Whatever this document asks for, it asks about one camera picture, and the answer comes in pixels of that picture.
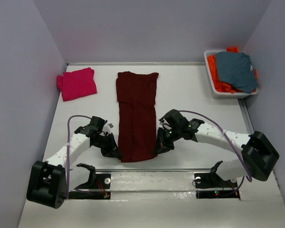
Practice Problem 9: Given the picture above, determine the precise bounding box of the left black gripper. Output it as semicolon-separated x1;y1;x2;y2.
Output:
92;133;122;159

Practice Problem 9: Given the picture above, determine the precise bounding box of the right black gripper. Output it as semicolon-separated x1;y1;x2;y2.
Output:
152;126;182;156

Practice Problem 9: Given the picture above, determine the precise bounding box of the dark red t shirt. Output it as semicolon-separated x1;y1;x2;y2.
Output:
116;72;159;163

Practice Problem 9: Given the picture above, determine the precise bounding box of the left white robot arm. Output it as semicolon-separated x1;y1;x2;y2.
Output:
26;124;122;209

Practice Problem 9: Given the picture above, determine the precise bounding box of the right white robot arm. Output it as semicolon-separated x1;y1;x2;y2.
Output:
152;118;280;186

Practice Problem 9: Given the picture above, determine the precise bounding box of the white laundry basket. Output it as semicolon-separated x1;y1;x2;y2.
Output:
204;49;258;99

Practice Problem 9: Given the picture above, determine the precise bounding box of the folded pink t shirt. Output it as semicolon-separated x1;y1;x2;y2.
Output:
56;67;97;102

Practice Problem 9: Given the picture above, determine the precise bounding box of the orange t shirt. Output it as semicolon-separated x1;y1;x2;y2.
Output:
207;47;257;93

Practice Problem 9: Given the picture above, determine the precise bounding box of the teal blue t shirt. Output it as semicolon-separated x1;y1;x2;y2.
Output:
215;51;258;94

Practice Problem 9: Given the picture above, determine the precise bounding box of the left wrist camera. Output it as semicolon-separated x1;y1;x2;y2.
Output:
88;116;113;134

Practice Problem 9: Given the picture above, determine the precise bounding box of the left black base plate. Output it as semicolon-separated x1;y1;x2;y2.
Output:
68;173;111;200

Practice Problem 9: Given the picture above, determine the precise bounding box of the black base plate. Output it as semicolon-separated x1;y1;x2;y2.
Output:
192;172;240;199
68;173;111;200

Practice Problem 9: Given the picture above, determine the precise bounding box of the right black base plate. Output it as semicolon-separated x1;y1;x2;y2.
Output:
192;172;240;199

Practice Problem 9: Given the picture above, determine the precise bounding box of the aluminium rail right side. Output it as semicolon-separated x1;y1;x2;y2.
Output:
238;98;268;169

